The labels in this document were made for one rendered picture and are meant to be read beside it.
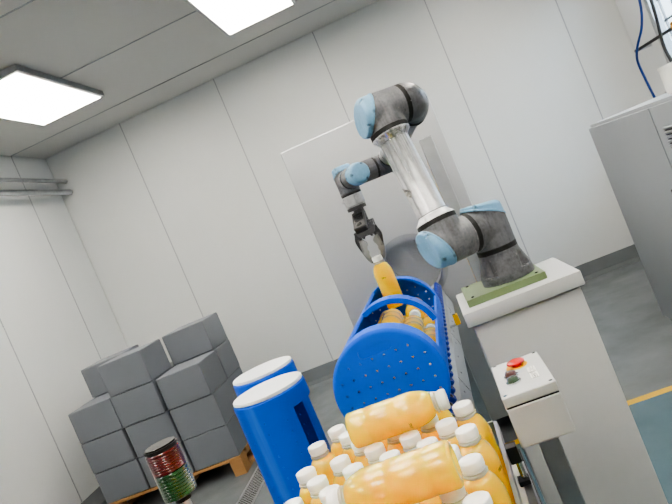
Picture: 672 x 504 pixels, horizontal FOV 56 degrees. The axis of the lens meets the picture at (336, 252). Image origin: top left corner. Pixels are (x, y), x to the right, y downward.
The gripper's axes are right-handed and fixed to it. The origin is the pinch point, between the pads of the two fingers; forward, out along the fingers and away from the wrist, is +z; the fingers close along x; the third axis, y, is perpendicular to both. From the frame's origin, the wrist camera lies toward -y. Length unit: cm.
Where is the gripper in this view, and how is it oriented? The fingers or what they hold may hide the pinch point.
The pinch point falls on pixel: (376, 257)
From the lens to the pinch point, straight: 226.6
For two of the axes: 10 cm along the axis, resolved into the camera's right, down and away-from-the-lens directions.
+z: 3.9, 9.2, 0.3
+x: -9.1, 3.7, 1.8
